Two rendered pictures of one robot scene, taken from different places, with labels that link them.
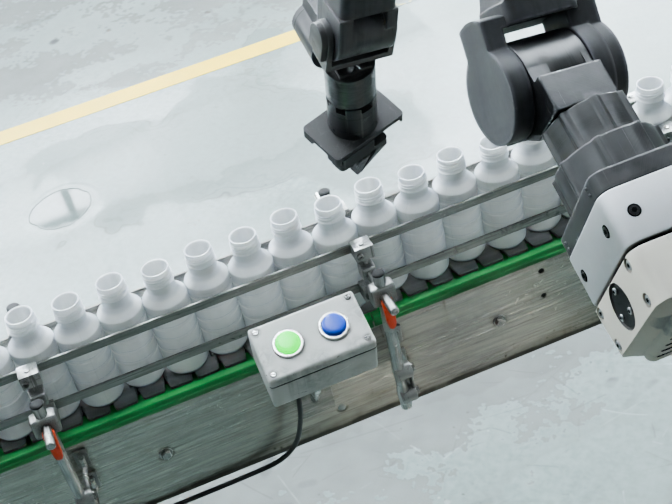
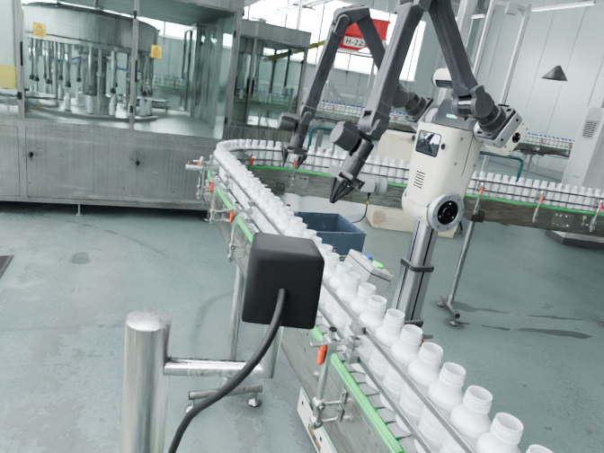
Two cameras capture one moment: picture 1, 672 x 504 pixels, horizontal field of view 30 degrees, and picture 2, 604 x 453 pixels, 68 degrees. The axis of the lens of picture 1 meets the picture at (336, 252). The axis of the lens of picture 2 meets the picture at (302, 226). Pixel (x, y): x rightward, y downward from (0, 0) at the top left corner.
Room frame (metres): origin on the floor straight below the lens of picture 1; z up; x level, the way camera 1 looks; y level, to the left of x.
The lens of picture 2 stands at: (1.59, 1.21, 1.56)
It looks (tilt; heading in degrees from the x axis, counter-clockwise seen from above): 17 degrees down; 259
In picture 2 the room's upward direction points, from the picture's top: 9 degrees clockwise
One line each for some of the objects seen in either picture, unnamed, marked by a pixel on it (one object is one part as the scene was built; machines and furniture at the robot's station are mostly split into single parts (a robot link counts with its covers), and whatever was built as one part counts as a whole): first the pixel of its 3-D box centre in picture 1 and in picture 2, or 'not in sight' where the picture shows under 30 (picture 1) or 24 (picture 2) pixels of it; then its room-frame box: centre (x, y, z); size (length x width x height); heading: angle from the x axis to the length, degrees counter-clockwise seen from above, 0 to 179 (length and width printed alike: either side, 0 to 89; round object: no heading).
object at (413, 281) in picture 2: not in sight; (407, 304); (0.75, -0.44, 0.74); 0.11 x 0.11 x 0.40; 12
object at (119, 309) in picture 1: (127, 328); (346, 306); (1.27, 0.29, 1.08); 0.06 x 0.06 x 0.17
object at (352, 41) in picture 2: not in sight; (347, 102); (-0.51, -7.10, 1.40); 0.92 x 0.72 x 2.80; 174
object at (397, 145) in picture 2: not in sight; (417, 182); (-0.90, -4.26, 0.59); 1.10 x 0.62 x 1.18; 174
